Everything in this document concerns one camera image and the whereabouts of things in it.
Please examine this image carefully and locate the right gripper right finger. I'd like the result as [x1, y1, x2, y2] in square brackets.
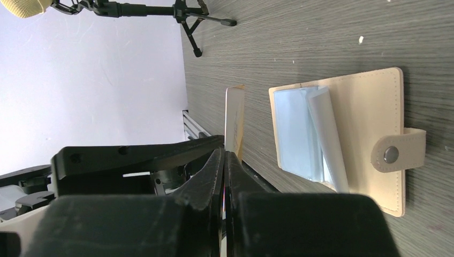
[225, 152, 399, 256]

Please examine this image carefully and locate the beige card holder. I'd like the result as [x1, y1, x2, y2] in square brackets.
[269, 67, 426, 217]

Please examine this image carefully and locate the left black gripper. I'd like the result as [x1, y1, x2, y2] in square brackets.
[1, 135, 224, 220]

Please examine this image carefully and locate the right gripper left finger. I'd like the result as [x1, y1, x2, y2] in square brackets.
[25, 148, 225, 256]

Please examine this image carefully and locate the microphone on black tripod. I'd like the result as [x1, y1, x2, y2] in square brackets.
[1, 0, 237, 57]

